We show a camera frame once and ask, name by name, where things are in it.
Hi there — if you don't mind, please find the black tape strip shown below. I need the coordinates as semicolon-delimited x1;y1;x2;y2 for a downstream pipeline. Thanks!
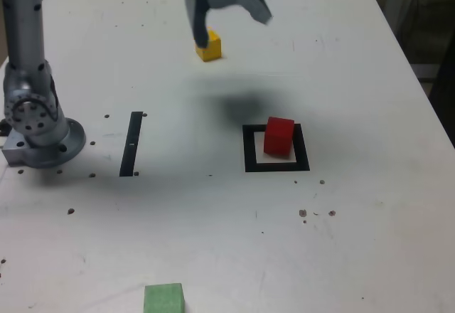
119;111;144;178

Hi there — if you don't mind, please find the black tape square outline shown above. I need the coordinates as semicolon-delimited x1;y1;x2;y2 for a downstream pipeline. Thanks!
242;123;311;173

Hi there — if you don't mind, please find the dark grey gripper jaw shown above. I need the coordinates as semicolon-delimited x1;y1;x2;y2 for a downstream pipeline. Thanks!
183;0;214;49

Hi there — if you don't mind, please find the yellow cube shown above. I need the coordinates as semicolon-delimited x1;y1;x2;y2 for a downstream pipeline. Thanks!
194;26;223;63

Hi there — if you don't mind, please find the green cube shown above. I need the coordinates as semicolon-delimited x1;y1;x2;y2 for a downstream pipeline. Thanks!
143;282;186;313

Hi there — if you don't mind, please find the red cube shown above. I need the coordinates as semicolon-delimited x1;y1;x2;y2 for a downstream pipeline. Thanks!
262;115;296;158

